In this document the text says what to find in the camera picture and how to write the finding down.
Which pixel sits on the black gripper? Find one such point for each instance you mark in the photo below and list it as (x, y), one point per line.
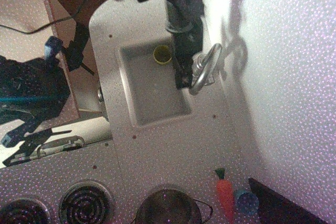
(185, 46)

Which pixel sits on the silver faucet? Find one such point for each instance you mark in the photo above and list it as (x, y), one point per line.
(203, 66)

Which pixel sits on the yellow-green plastic cup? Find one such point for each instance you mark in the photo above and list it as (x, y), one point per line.
(162, 54)

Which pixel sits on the grey toy sink basin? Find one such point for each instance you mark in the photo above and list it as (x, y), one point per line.
(149, 87)

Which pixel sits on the orange toy carrot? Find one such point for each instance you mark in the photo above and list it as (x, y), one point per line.
(225, 195)

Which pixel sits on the dark metal pot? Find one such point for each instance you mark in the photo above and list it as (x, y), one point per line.
(170, 205)

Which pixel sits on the blue plastic cup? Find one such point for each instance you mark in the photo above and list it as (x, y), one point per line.
(246, 202)

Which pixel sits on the black bag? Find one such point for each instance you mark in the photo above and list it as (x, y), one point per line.
(32, 90)

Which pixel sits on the black spiral stove burner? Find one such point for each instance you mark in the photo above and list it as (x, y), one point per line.
(87, 201)

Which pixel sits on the blue-tipped black clamp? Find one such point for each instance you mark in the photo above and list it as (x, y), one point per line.
(30, 142)

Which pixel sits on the black spiral burner left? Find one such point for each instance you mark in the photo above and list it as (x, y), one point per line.
(25, 210)

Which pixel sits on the black camera tripod clamp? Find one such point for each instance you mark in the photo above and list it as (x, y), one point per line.
(74, 52)

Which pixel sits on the silver oven door handle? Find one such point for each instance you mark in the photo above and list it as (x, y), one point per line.
(60, 145)

